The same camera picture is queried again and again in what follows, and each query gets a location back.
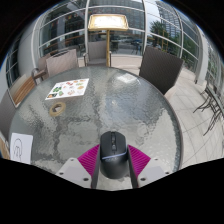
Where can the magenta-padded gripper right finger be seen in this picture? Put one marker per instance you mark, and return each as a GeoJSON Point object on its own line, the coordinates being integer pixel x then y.
{"type": "Point", "coordinates": [139, 161]}

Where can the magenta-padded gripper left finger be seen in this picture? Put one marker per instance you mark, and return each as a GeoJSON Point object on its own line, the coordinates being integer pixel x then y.
{"type": "Point", "coordinates": [87, 161]}

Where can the black computer mouse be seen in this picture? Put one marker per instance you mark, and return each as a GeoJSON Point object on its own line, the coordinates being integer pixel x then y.
{"type": "Point", "coordinates": [114, 156]}

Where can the white mouse pad black drawing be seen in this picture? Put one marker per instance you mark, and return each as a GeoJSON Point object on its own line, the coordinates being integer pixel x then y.
{"type": "Point", "coordinates": [21, 148]}

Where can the tan tape roll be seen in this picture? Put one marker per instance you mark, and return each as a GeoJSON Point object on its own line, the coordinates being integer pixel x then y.
{"type": "Point", "coordinates": [52, 110]}

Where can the printed picture menu card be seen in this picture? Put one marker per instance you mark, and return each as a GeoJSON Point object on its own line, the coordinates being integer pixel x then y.
{"type": "Point", "coordinates": [68, 88]}

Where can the wooden slatted bench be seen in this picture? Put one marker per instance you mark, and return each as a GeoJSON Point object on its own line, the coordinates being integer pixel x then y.
{"type": "Point", "coordinates": [4, 148]}
{"type": "Point", "coordinates": [21, 88]}

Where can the dark metal folding furniture group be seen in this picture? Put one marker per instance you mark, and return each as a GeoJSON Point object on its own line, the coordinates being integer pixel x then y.
{"type": "Point", "coordinates": [210, 105]}

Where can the dark grey wicker chair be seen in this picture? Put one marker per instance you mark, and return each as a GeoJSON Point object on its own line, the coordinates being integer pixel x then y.
{"type": "Point", "coordinates": [160, 70]}

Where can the large grey wicker chair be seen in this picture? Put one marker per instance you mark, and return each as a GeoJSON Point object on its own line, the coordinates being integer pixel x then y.
{"type": "Point", "coordinates": [6, 113]}

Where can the gold menu display stand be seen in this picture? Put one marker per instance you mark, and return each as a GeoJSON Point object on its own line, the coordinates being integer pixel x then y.
{"type": "Point", "coordinates": [108, 22]}

